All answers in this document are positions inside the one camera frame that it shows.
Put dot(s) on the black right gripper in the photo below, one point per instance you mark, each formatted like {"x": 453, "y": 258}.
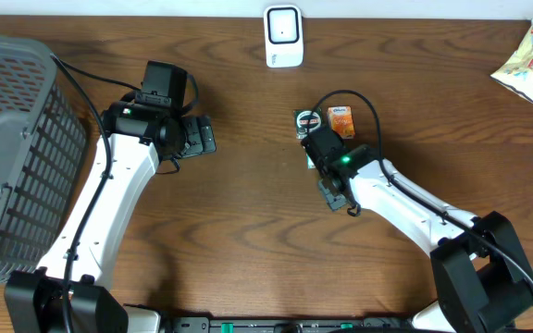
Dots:
{"x": 332, "y": 202}

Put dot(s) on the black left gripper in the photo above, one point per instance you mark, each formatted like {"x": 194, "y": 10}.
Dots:
{"x": 198, "y": 144}

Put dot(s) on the orange small carton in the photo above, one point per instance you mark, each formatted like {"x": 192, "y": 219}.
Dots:
{"x": 340, "y": 119}

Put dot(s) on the black round-label packet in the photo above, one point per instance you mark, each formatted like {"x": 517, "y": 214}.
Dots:
{"x": 305, "y": 121}

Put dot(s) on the green Kleenex tissue pack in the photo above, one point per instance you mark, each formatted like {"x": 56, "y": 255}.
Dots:
{"x": 310, "y": 164}

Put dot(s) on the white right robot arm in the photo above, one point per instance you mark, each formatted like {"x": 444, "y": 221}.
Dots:
{"x": 481, "y": 273}

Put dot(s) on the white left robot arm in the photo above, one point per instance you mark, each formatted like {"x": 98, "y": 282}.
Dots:
{"x": 70, "y": 289}

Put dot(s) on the white barcode scanner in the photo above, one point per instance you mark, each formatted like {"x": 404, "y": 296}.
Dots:
{"x": 284, "y": 39}

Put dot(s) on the grey plastic basket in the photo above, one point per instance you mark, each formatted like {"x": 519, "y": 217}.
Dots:
{"x": 41, "y": 148}

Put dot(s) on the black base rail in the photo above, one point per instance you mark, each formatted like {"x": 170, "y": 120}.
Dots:
{"x": 198, "y": 324}

